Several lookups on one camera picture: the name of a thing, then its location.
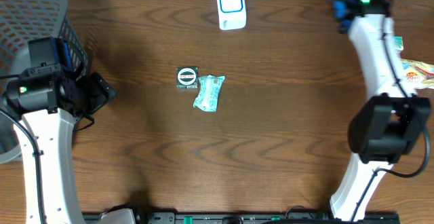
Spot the round white red lid cup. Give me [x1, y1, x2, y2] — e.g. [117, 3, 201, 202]
[176, 67, 198, 89]

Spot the green snack packet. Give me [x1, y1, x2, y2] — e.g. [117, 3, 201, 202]
[193, 75, 226, 112]

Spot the small teal white packet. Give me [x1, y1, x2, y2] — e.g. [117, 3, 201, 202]
[394, 36, 403, 52]

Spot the white blue snack bag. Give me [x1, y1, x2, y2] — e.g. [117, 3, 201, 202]
[401, 59, 434, 90]

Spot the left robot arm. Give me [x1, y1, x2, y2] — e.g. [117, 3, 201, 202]
[2, 64, 116, 224]

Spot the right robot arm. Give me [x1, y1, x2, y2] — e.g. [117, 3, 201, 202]
[330, 0, 431, 222]

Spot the white barcode scanner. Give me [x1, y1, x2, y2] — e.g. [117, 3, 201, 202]
[216, 0, 247, 31]

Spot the grey plastic mesh basket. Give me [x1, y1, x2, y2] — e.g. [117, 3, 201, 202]
[0, 0, 90, 166]

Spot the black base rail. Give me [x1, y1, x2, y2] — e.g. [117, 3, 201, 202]
[83, 211, 401, 224]

